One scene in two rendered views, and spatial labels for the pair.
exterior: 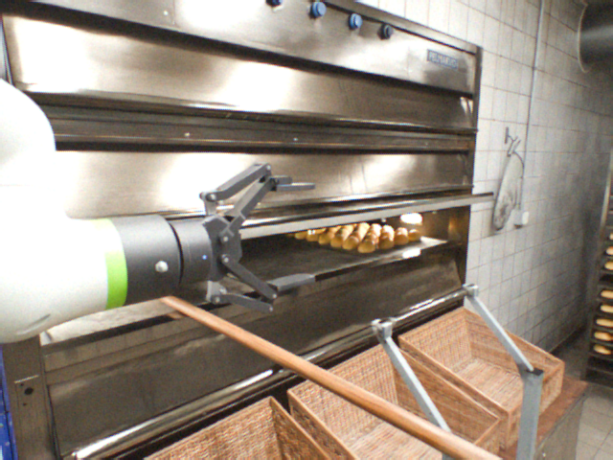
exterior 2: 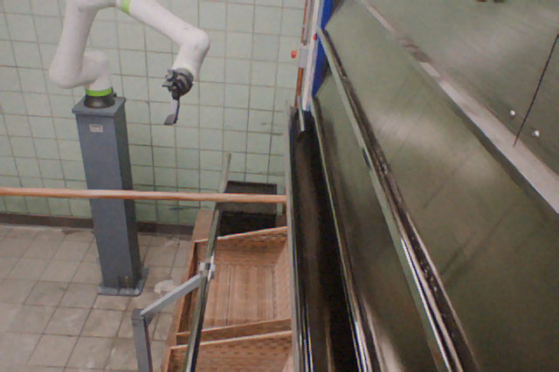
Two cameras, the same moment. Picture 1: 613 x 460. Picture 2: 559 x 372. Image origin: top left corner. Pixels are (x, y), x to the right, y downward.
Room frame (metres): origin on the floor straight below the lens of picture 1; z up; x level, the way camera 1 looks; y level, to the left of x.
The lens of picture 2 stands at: (1.77, -0.86, 2.08)
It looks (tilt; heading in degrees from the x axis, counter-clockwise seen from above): 32 degrees down; 128
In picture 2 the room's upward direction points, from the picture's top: 6 degrees clockwise
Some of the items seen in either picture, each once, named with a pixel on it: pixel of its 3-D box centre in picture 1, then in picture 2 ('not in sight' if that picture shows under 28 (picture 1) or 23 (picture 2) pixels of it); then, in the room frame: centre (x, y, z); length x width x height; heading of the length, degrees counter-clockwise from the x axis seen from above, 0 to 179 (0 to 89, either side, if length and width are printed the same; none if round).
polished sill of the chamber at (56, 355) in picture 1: (329, 279); not in sight; (1.44, -0.09, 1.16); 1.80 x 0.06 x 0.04; 132
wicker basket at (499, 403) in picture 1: (480, 365); not in sight; (1.64, -0.75, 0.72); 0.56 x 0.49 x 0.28; 132
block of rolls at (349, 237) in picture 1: (351, 233); not in sight; (2.14, -0.24, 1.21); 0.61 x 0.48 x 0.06; 42
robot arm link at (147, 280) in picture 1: (140, 258); (181, 82); (0.43, 0.18, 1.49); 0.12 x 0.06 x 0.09; 42
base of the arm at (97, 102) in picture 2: not in sight; (102, 93); (-0.25, 0.21, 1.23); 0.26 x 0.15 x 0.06; 133
